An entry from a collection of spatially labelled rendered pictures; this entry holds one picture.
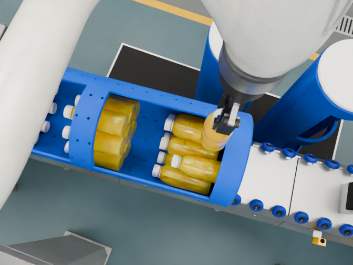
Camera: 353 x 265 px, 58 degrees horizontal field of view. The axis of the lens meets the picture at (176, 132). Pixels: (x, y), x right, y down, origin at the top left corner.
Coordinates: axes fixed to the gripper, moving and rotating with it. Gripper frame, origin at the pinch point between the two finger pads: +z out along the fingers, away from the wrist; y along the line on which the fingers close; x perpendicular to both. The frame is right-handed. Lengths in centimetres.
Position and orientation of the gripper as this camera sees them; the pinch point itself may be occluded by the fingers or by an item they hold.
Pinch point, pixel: (224, 113)
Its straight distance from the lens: 63.1
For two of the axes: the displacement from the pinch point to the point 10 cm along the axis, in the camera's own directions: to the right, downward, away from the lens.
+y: 2.6, -9.3, 2.6
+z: -0.3, 2.6, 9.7
